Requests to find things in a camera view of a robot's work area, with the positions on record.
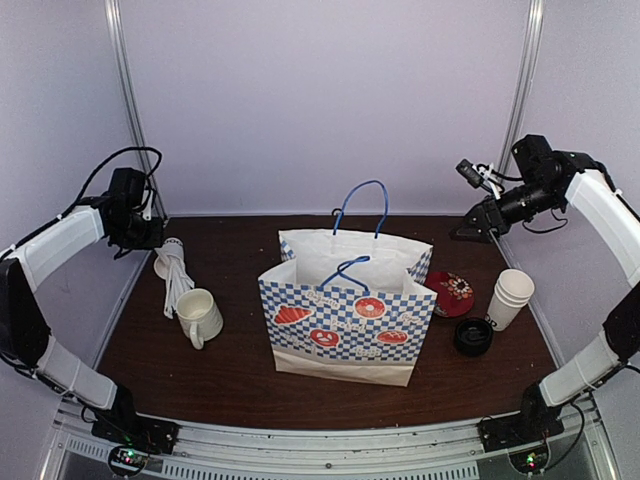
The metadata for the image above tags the aluminium front rail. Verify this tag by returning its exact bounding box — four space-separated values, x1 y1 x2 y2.
36 398 620 479

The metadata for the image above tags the paper cup holding straws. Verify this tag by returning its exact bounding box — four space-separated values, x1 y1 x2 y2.
153 237 195 319

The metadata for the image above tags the stack of paper cups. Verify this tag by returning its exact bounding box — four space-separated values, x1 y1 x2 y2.
485 269 535 332

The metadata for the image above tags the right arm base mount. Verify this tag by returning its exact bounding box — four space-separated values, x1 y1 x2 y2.
477 413 564 453

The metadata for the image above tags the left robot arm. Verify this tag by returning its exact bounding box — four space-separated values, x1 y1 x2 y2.
1 168 164 444

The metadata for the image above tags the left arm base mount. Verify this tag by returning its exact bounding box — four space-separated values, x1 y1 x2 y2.
91 412 180 455

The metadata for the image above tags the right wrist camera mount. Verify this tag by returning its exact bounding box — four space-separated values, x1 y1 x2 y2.
455 159 504 200

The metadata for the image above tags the cream ceramic mug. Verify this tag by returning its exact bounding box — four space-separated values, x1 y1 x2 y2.
176 288 224 350

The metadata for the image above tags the blue checkered paper bag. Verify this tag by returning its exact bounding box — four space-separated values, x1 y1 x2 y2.
257 179 439 389

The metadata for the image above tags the stack of black lids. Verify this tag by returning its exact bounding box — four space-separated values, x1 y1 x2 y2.
453 317 494 357

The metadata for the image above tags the red floral plate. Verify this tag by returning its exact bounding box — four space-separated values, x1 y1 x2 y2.
425 271 475 318

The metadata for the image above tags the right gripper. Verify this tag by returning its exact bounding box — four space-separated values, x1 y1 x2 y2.
451 177 563 243

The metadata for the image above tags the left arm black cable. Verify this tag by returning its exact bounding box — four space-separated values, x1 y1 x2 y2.
9 145 164 251

